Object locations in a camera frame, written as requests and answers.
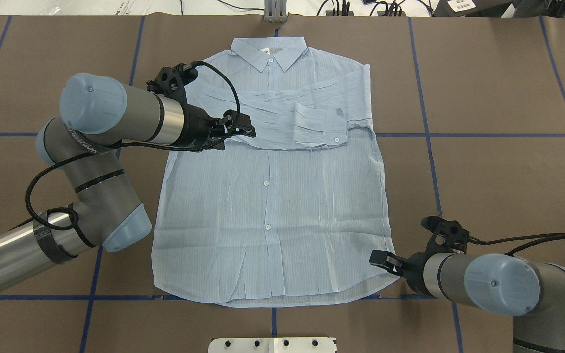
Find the aluminium frame post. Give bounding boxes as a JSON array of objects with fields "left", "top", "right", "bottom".
[{"left": 264, "top": 0, "right": 288, "bottom": 23}]

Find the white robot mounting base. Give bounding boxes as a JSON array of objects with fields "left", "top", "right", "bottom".
[{"left": 208, "top": 337, "right": 338, "bottom": 353}]

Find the light blue button-up shirt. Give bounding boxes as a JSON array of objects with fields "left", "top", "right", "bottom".
[{"left": 151, "top": 37, "right": 397, "bottom": 308}]

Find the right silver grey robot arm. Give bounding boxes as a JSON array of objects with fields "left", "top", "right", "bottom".
[{"left": 368, "top": 250, "right": 565, "bottom": 353}]

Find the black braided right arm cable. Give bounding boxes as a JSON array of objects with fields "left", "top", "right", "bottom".
[{"left": 469, "top": 231, "right": 565, "bottom": 256}]

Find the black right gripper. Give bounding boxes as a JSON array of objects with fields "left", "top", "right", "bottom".
[{"left": 368, "top": 250, "right": 428, "bottom": 295}]

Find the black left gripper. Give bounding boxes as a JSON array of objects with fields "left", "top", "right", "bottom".
[{"left": 180, "top": 110, "right": 256, "bottom": 152}]

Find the dark labelled box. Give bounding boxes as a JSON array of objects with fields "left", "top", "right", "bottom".
[{"left": 432, "top": 0, "right": 523, "bottom": 18}]

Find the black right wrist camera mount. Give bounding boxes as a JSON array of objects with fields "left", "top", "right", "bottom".
[{"left": 421, "top": 215, "right": 469, "bottom": 255}]

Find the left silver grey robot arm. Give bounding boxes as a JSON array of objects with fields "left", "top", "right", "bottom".
[{"left": 0, "top": 64, "right": 256, "bottom": 292}]

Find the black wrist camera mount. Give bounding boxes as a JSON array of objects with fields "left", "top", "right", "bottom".
[
  {"left": 146, "top": 63, "right": 198, "bottom": 103},
  {"left": 421, "top": 215, "right": 469, "bottom": 255}
]

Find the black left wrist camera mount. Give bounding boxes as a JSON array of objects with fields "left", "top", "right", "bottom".
[{"left": 146, "top": 63, "right": 198, "bottom": 103}]

